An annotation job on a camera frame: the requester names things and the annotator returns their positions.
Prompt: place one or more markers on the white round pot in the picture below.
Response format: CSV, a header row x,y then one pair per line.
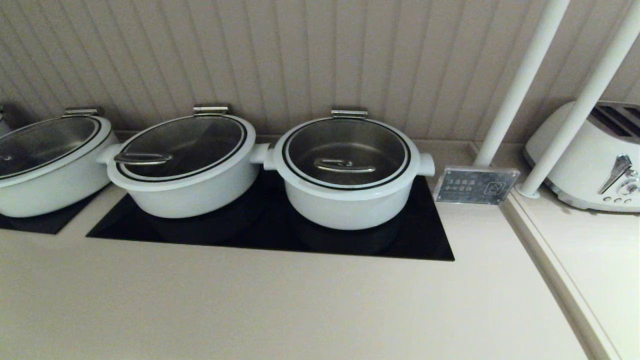
x,y
190,202
50,197
345,215

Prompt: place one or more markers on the middle white pot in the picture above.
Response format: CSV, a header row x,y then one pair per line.
x,y
190,140

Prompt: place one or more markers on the black glass induction cooktop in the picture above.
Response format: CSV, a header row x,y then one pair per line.
x,y
250,235
40,225

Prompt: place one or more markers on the clear acrylic sign plate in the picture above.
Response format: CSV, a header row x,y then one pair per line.
x,y
475,186

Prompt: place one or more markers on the white round pole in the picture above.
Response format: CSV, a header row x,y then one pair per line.
x,y
520,85
575,120

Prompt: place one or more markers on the white toaster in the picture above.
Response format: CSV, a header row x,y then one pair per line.
x,y
590,170

